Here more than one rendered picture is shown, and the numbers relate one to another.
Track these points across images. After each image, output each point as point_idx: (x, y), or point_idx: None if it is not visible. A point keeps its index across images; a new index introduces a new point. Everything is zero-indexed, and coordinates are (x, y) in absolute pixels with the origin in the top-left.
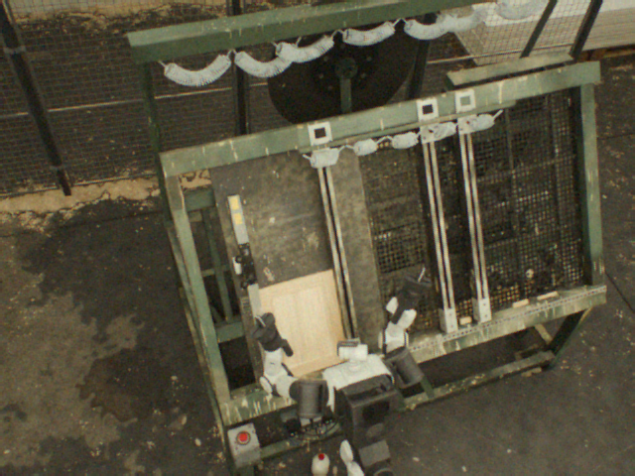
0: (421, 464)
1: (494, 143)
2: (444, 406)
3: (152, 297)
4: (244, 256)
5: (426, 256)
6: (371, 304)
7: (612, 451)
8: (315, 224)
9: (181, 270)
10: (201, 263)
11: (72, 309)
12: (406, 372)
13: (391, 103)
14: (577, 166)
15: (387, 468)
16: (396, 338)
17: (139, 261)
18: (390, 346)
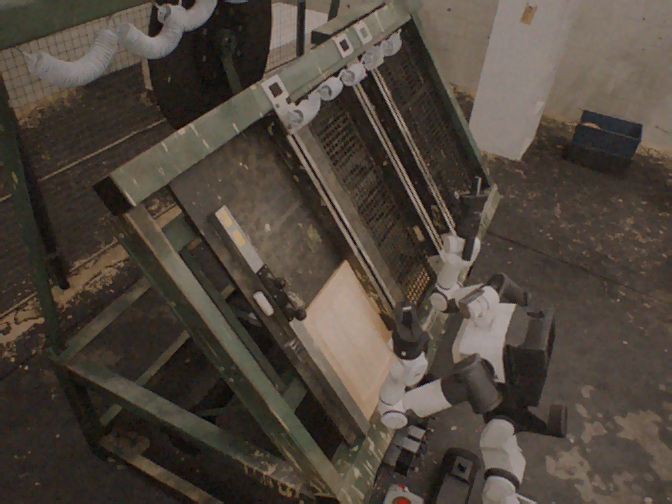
0: (461, 429)
1: (387, 80)
2: (431, 370)
3: (62, 480)
4: (270, 284)
5: (398, 209)
6: (388, 283)
7: None
8: (307, 214)
9: (126, 396)
10: (94, 405)
11: None
12: (518, 297)
13: None
14: (436, 89)
15: (563, 406)
16: (453, 289)
17: (10, 453)
18: (463, 295)
